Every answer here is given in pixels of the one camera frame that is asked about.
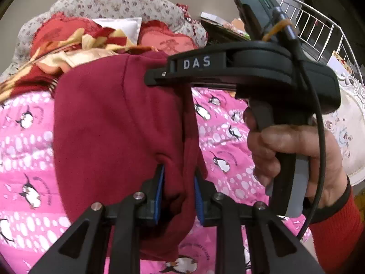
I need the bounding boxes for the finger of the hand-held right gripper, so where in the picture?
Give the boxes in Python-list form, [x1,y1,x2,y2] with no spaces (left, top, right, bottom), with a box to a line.
[144,46,237,88]

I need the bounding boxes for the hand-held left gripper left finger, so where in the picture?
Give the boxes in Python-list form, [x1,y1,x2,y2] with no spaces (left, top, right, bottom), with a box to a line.
[29,166,166,274]

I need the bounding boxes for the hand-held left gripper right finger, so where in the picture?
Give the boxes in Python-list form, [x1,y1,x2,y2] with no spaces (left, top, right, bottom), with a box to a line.
[195,175,326,274]

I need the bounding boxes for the dark red garment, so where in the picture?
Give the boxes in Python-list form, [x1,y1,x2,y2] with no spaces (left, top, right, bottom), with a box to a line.
[53,50,209,263]

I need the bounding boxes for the person's right forearm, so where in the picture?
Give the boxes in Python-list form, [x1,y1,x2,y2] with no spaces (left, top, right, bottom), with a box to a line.
[302,177,365,274]

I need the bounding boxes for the person's right hand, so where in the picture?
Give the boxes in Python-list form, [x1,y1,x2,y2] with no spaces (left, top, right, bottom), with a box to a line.
[244,108,350,209]

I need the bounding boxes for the red pillow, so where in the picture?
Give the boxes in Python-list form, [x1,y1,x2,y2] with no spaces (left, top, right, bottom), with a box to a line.
[30,13,100,55]
[140,20,200,55]

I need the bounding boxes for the dark bedside table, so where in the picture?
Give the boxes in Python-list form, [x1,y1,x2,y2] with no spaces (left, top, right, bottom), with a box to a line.
[200,11,254,46]

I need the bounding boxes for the yellow rubber band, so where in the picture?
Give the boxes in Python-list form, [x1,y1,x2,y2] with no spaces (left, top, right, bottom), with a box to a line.
[262,19,292,42]

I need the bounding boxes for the white paper card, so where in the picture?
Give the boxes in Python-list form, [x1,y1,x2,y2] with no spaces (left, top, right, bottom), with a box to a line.
[328,50,353,72]

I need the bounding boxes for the metal railing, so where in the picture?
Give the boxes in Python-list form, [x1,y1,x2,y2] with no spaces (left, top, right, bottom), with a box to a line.
[278,0,365,83]

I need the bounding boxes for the white pillow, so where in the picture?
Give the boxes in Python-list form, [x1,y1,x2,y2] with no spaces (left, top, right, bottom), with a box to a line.
[91,17,143,46]

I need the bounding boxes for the pink penguin bedsheet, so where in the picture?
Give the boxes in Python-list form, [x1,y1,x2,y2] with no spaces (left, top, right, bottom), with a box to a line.
[0,87,314,274]

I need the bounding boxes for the red yellow floral quilt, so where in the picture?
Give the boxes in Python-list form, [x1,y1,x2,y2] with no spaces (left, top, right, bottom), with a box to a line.
[0,27,160,100]

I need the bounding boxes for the black cable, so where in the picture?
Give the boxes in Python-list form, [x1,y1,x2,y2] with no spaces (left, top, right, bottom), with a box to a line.
[271,7,327,242]

